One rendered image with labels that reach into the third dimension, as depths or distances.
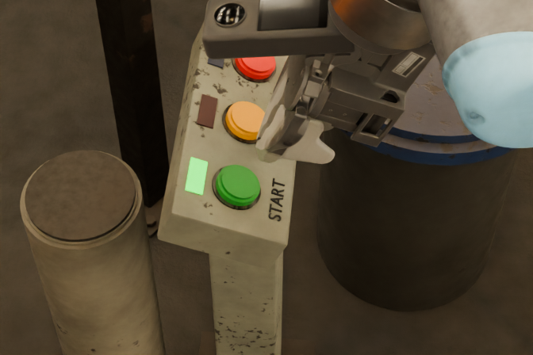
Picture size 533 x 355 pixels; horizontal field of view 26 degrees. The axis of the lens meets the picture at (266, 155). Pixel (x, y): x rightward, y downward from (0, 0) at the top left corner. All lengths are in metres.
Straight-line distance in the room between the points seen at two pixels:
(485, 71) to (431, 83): 0.70
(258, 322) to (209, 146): 0.30
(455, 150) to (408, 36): 0.52
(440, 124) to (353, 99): 0.45
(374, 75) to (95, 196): 0.37
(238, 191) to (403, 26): 0.29
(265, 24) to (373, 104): 0.10
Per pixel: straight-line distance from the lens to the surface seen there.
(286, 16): 0.86
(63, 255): 1.14
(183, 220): 1.01
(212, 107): 1.08
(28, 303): 1.70
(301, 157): 0.96
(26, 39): 2.02
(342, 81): 0.87
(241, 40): 0.86
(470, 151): 1.32
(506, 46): 0.66
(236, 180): 1.03
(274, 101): 0.96
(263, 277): 1.21
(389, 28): 0.80
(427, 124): 1.31
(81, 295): 1.20
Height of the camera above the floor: 1.45
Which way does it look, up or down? 53 degrees down
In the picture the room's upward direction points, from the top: straight up
